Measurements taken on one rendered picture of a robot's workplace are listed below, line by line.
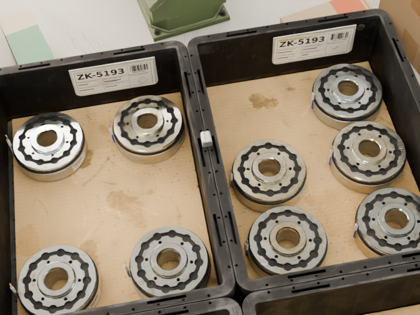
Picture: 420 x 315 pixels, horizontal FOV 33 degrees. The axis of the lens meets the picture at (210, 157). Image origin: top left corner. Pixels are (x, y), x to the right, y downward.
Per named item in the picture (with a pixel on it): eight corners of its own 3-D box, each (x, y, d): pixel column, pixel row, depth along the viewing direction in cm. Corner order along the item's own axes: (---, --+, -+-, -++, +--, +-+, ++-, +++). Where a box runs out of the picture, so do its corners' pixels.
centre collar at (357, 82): (326, 81, 106) (326, 78, 106) (357, 74, 107) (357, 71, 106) (337, 106, 104) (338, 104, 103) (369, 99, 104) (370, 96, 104)
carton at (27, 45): (6, 40, 135) (-3, 18, 130) (37, 29, 137) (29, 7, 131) (47, 132, 123) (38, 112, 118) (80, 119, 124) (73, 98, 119)
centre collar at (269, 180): (247, 159, 99) (247, 156, 99) (280, 150, 100) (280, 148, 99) (257, 188, 97) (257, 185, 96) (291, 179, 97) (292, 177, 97)
